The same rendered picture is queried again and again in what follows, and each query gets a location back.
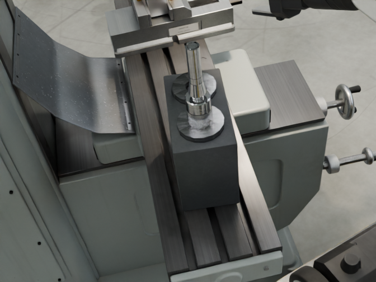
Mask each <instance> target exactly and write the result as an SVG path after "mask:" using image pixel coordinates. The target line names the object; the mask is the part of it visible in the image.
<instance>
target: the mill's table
mask: <svg viewBox="0 0 376 282"><path fill-rule="evenodd" d="M196 42H198V43H199V45H200V56H201V67H202V71H203V70H208V69H215V66H214V63H213V60H212V58H211V55H210V53H209V49H208V47H207V44H206V42H205V39H200V40H196ZM185 45H186V43H183V44H179V42H178V41H175V42H173V46H170V47H166V48H162V49H157V50H153V51H148V52H145V53H140V54H136V55H131V56H128V57H125V60H126V66H127V69H128V75H129V80H130V85H131V91H132V95H133V100H134V106H135V111H136V115H137V121H138V126H139V131H140V137H141V140H142V146H143V152H144V157H145V162H146V166H147V172H148V177H149V183H150V186H151V192H152V197H153V203H154V208H155V212H156V217H157V223H158V229H159V234H160V238H161V243H162V248H163V254H164V260H165V263H166V269H167V274H168V278H169V281H170V282H247V281H251V280H256V279H260V278H265V277H268V276H273V275H277V274H281V273H282V266H283V254H282V250H283V246H282V244H281V241H280V238H279V235H278V233H277V230H276V228H275V225H274V222H273V220H272V217H271V214H270V212H269V209H268V207H267V204H266V201H265V198H264V196H263V193H262V191H261V188H260V185H259V182H258V180H257V177H256V175H255V172H254V170H253V167H252V164H251V161H250V158H249V156H248V153H247V151H246V148H245V145H244V143H243V140H242V137H241V135H240V132H239V130H238V127H237V124H236V121H235V119H234V116H233V114H232V110H231V108H230V105H229V103H228V106H229V110H230V114H231V118H232V123H233V127H234V132H235V135H236V140H237V145H238V175H239V203H237V204H229V205H222V206H215V207H210V208H202V209H195V210H188V211H183V209H182V204H181V198H180V192H179V188H178V182H177V176H176V170H175V164H174V160H173V154H172V145H171V136H170V127H169V122H168V112H167V104H166V94H165V86H164V80H163V78H164V76H169V75H173V74H181V73H187V72H188V70H187V61H186V52H185Z"/></svg>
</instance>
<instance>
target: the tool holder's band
mask: <svg viewBox="0 0 376 282"><path fill-rule="evenodd" d="M210 102H211V94H210V92H209V91H208V90H206V94H205V95H204V97H203V98H202V99H200V100H194V99H193V98H192V97H191V96H190V95H189V92H187V93H186V95H185V103H186V104H187V106H188V107H190V108H193V109H202V108H204V107H206V106H208V105H209V104H210Z"/></svg>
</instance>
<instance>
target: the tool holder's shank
mask: <svg viewBox="0 0 376 282"><path fill-rule="evenodd" d="M185 52H186V61H187V70H188V75H189V95H190V96H191V97H192V98H193V99H194V100H200V99H202V98H203V97H204V95H205V94H206V89H205V85H204V82H203V74H202V67H201V56H200V45H199V43H198V42H196V41H191V42H188V43H186V45H185Z"/></svg>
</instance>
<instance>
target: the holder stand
mask: <svg viewBox="0 0 376 282"><path fill-rule="evenodd" d="M202 74H203V82H204V85H205V89H206V90H208V91H209V92H210V94H211V106H212V113H213V122H212V124H211V125H210V126H209V127H207V128H205V129H194V128H192V127H191V126H190V125H189V123H188V120H187V112H186V104H185V95H186V93H187V92H188V91H189V75H188V72H187V73H181V74H173V75H169V76H164V78H163V80H164V89H165V94H166V104H167V112H168V122H169V127H170V136H171V145H172V154H173V160H174V164H175V170H176V176H177V182H178V188H179V192H180V198H181V204H182V209H183V211H188V210H195V209H202V208H210V207H215V206H222V205H229V204H237V203H239V175H238V145H237V140H236V135H235V132H234V127H233V123H232V118H231V114H230V110H229V106H228V101H227V97H226V94H225V89H224V85H223V80H222V76H221V73H220V69H219V68H215V69H208V70H202Z"/></svg>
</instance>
